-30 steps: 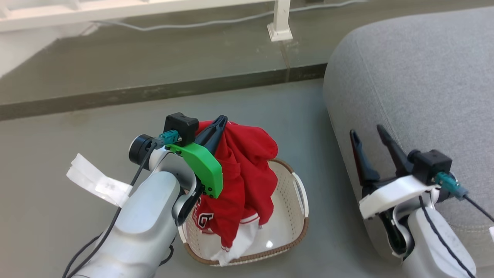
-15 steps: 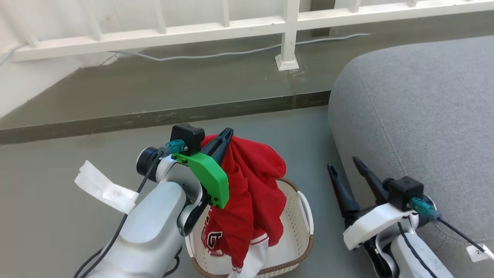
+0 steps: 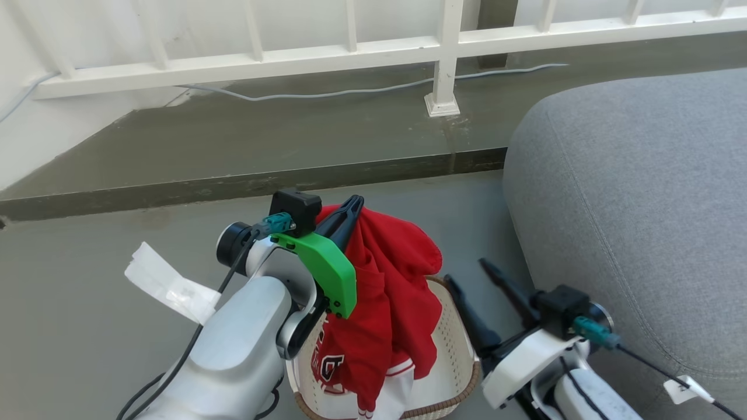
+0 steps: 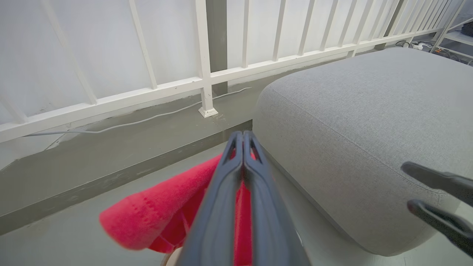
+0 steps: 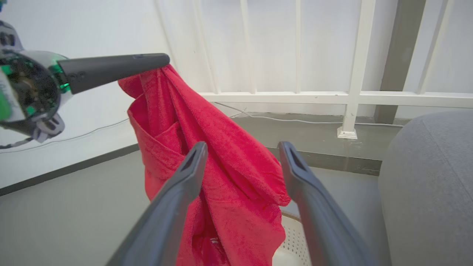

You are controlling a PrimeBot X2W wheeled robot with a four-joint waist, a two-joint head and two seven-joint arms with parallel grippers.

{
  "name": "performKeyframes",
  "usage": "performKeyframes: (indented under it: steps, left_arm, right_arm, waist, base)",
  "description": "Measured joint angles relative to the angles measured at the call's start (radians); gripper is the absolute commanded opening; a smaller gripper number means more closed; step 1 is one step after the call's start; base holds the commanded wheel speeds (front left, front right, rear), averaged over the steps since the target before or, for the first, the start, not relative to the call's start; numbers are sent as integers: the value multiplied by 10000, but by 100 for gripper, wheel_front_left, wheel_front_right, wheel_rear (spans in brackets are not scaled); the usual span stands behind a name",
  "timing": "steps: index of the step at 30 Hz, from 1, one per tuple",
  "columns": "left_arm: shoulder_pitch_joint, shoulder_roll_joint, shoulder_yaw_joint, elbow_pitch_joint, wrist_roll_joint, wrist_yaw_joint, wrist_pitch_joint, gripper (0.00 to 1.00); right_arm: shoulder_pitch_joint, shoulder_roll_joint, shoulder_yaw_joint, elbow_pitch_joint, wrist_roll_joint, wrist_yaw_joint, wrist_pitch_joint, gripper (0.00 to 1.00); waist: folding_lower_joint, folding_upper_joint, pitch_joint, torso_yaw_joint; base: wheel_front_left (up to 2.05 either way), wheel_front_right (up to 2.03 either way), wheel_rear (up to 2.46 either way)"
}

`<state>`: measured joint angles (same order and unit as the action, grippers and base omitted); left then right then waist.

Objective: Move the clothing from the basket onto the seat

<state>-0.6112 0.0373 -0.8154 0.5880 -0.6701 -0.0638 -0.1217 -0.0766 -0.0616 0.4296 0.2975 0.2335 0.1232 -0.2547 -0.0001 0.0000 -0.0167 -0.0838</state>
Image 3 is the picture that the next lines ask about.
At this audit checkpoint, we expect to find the white railing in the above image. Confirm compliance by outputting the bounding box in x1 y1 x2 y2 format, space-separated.
12 0 747 117

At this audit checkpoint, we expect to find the large white cable tag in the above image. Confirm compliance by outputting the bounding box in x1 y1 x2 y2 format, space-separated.
124 242 222 326

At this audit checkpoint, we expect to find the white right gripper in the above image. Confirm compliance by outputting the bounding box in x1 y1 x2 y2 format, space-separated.
445 258 585 410

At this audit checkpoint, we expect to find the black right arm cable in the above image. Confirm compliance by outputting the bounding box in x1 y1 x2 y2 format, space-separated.
572 315 747 420

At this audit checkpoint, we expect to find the small white cable tag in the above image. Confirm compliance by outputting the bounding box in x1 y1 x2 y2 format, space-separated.
664 375 714 405

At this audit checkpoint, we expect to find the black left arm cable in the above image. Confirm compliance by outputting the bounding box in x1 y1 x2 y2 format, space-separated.
116 213 294 420

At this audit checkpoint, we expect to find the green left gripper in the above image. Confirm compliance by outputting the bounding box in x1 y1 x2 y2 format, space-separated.
271 195 365 320

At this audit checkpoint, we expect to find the grey fabric sofa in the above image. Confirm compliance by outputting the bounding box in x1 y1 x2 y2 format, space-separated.
503 67 747 420

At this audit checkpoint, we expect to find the dark post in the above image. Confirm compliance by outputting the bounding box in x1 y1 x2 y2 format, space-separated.
477 0 518 69

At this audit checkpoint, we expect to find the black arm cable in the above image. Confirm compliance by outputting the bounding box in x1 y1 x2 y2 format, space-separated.
116 213 294 420
572 315 747 420

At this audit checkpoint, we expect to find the red and white jersey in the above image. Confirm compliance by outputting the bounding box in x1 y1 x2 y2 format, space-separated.
311 204 444 420

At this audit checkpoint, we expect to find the pale grey cable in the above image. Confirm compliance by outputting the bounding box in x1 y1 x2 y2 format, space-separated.
178 63 570 103
0 72 60 123

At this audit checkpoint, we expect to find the white laundry basket brown rim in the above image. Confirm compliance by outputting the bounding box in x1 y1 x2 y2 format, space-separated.
285 275 483 420

